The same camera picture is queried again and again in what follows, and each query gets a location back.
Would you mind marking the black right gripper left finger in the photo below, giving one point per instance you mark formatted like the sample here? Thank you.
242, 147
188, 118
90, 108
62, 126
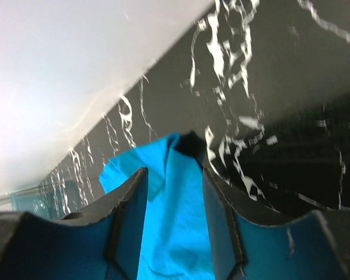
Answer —
100, 241

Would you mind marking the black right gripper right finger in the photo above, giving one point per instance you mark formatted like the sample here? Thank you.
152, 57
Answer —
251, 241

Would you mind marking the blue t shirt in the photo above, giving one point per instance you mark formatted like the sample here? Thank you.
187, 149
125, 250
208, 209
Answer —
175, 241

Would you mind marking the teal transparent plastic bin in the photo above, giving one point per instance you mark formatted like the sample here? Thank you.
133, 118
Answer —
46, 201

